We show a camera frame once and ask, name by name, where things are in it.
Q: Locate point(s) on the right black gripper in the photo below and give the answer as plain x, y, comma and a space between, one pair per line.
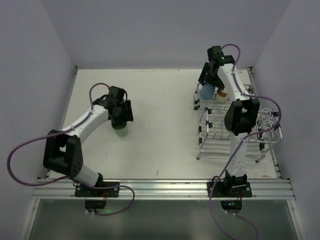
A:
210, 78

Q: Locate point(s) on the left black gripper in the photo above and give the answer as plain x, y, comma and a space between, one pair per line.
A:
122, 117

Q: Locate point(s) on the blue plastic cup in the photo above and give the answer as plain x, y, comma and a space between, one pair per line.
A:
207, 91

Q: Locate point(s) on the green plastic cup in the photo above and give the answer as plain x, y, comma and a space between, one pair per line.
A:
121, 130

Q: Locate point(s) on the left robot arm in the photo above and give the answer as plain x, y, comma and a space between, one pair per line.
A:
63, 149

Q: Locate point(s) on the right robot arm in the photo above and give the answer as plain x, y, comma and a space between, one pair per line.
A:
242, 114

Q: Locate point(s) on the metal dish rack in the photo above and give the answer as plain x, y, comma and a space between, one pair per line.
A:
214, 139

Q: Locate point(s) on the beige brown cup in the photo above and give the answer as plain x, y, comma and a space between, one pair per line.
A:
221, 96

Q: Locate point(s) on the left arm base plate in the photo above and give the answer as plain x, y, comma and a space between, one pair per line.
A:
106, 189

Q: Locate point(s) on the aluminium mounting rail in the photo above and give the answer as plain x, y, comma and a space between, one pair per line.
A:
173, 189

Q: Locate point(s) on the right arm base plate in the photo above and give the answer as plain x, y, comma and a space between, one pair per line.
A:
229, 187

